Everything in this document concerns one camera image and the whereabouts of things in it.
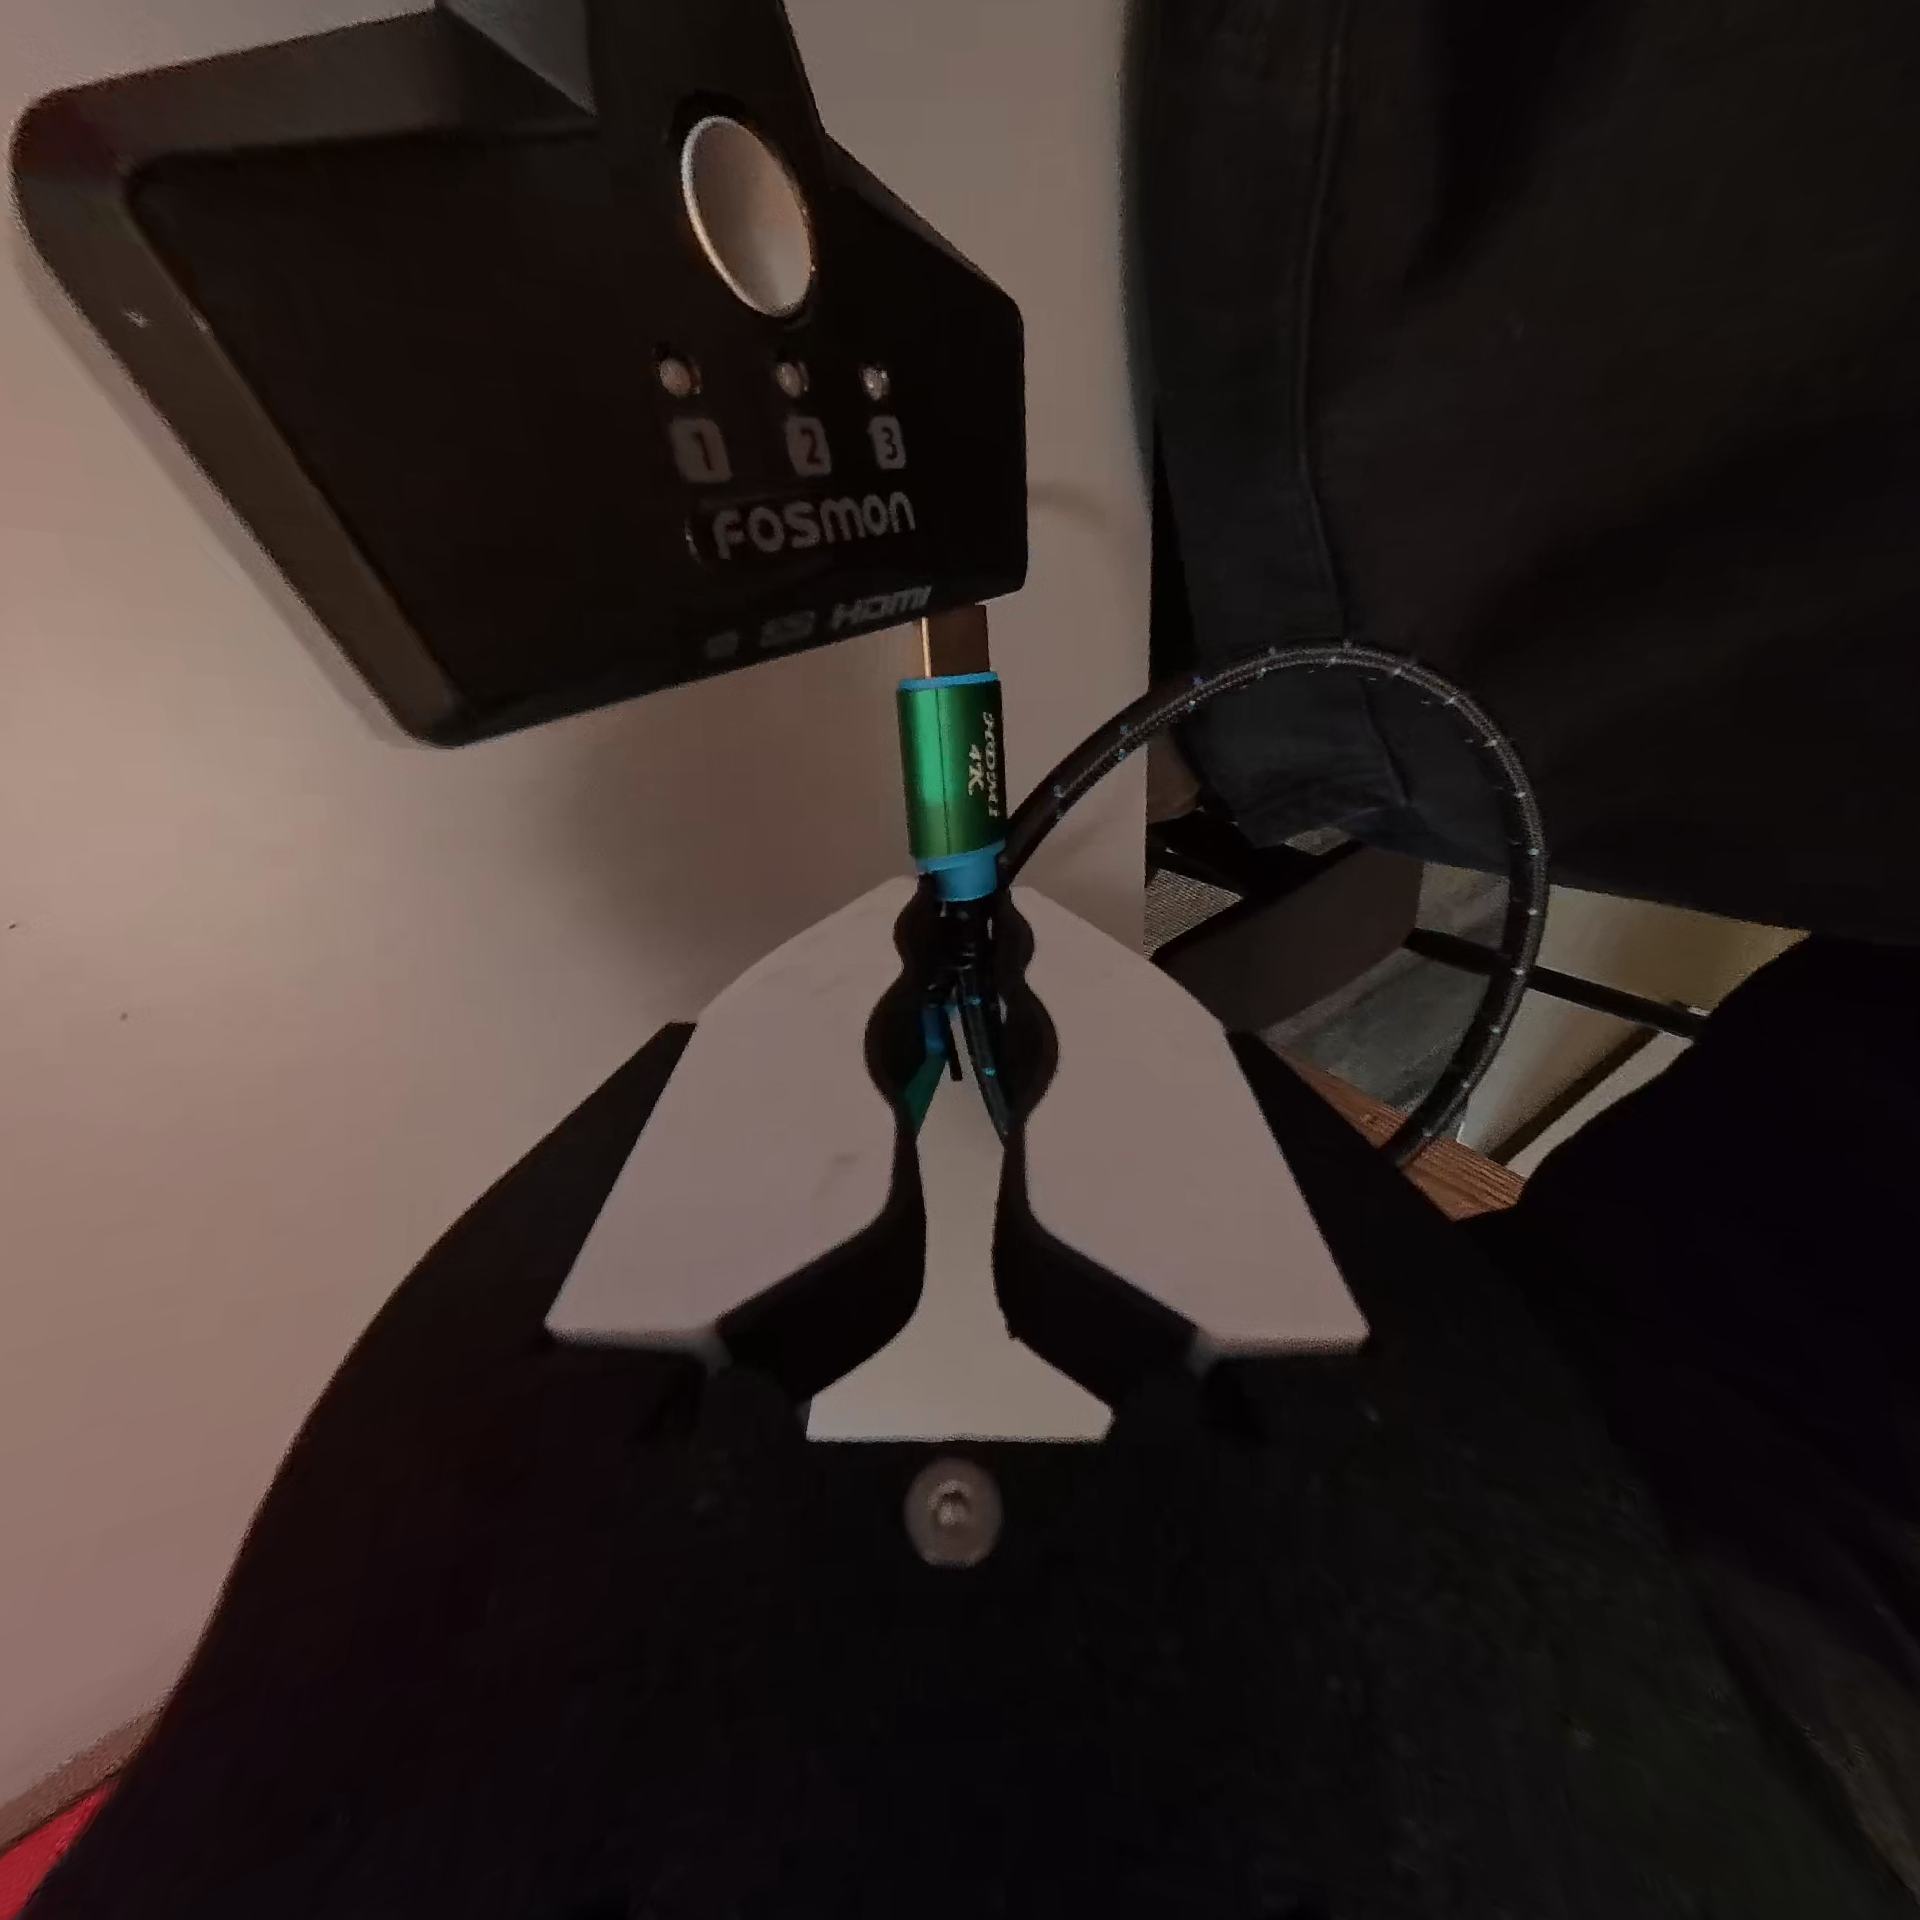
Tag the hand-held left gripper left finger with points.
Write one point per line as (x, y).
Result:
(749, 1140)

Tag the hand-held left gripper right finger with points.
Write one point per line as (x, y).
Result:
(1187, 1187)

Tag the black video switch box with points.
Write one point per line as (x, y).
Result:
(450, 448)

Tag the wooden board edge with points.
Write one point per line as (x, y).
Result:
(1463, 1179)

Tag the person's dark trousers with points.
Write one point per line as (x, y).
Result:
(1727, 1276)

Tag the person's black jacket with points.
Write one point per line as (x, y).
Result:
(1576, 448)

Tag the red plastic box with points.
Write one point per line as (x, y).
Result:
(47, 1859)

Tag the black metal chair frame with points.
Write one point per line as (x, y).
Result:
(1320, 930)

